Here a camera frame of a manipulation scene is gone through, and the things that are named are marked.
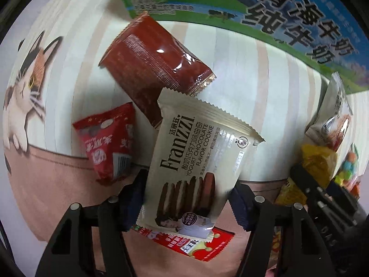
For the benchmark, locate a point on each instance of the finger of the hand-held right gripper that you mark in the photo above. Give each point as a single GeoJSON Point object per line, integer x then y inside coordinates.
{"type": "Point", "coordinates": [320, 196]}

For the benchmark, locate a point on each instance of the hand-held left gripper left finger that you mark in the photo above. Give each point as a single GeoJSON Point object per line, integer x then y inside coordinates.
{"type": "Point", "coordinates": [135, 199]}

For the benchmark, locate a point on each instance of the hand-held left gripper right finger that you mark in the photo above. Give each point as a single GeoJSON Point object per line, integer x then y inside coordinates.
{"type": "Point", "coordinates": [240, 206]}

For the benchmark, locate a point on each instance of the yellow snack packet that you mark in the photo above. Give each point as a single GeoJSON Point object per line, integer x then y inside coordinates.
{"type": "Point", "coordinates": [317, 161]}

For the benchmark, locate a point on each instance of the red triangular chocolate packet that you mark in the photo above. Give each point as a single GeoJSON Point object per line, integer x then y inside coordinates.
{"type": "Point", "coordinates": [106, 141]}

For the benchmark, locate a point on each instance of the cream chocolate cookie packet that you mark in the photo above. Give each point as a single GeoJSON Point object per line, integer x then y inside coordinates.
{"type": "Point", "coordinates": [196, 155]}

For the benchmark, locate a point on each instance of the blue green printed cardboard box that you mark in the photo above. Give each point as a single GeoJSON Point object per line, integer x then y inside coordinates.
{"type": "Point", "coordinates": [259, 5]}

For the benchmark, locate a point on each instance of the yellow orange chip packet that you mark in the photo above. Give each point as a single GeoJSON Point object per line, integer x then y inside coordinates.
{"type": "Point", "coordinates": [289, 193]}

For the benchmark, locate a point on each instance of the colourful candy packet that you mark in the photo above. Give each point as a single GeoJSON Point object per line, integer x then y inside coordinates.
{"type": "Point", "coordinates": [348, 170]}

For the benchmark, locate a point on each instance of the red and white snack packet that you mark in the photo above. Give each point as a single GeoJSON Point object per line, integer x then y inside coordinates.
{"type": "Point", "coordinates": [184, 245]}

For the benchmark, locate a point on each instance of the cat printed striped blanket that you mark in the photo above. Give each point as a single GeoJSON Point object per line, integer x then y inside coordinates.
{"type": "Point", "coordinates": [259, 92]}

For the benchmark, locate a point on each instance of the dark red snack packet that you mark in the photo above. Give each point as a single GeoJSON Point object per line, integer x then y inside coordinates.
{"type": "Point", "coordinates": [150, 63]}

